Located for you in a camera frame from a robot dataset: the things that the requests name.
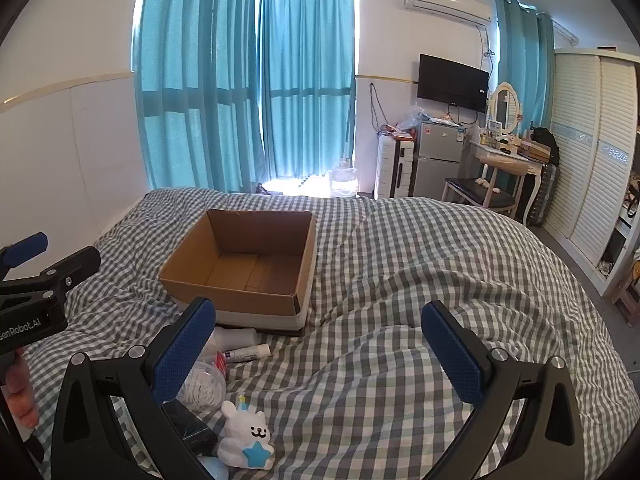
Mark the white plastic bottle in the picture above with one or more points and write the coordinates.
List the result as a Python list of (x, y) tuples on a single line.
[(235, 336)]

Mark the clear plastic bottle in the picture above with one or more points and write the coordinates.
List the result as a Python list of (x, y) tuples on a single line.
[(202, 387)]

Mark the dark cushioned chair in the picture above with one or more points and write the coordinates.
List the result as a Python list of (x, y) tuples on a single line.
[(475, 190)]

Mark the white slatted wardrobe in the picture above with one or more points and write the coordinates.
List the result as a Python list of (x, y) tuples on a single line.
[(585, 160)]

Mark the white tube blue print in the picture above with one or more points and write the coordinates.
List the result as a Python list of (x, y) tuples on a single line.
[(250, 352)]

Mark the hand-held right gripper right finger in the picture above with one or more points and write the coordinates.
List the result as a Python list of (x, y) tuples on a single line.
[(455, 355)]

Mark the cardboard box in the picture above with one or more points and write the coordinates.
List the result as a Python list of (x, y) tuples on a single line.
[(260, 240)]

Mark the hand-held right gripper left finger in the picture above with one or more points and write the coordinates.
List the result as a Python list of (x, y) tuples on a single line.
[(182, 355)]

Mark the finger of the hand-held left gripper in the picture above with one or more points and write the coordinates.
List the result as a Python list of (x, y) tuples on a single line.
[(67, 267), (25, 251)]

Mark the dark suitcase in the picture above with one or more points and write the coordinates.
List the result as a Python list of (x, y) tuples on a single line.
[(545, 195)]

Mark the clear plastic bag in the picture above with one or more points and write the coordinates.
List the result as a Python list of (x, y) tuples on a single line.
[(412, 120)]

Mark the pale blue object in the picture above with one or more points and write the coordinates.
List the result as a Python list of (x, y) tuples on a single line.
[(215, 467)]

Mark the black bag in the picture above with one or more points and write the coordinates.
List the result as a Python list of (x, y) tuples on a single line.
[(546, 142)]

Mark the person's left hand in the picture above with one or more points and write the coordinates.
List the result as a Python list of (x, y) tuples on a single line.
[(21, 395)]

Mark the black wall television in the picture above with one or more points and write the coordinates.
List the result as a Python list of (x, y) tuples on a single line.
[(452, 82)]

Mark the grey checkered blanket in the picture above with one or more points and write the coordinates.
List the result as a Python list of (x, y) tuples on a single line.
[(380, 270)]

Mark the wide turquoise curtain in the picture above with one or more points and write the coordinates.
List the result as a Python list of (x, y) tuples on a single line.
[(195, 75)]

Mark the white vanity table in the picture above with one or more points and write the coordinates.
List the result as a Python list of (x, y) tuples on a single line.
[(505, 157)]

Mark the black container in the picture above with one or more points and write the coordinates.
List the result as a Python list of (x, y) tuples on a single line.
[(187, 427)]

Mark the white ribbed suitcase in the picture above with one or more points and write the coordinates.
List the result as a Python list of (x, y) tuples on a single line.
[(392, 167)]

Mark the turquoise window curtain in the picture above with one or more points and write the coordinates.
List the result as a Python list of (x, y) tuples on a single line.
[(307, 75)]

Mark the white oval mirror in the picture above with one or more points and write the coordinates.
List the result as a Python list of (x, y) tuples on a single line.
[(506, 107)]

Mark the wooden stool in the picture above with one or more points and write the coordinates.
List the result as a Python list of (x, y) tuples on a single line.
[(627, 300)]

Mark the white air conditioner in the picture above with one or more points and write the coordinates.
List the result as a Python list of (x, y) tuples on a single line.
[(445, 2)]

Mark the flat brown box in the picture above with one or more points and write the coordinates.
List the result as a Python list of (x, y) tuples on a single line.
[(532, 149)]

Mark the narrow turquoise curtain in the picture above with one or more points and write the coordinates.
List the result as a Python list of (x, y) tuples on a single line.
[(520, 50)]

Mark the clear water jug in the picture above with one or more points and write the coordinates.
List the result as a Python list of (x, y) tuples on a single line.
[(343, 180)]

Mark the grey mini fridge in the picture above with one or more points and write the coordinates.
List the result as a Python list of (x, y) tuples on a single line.
[(440, 160)]

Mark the white bunny toy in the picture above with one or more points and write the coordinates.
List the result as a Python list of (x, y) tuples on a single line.
[(245, 430)]

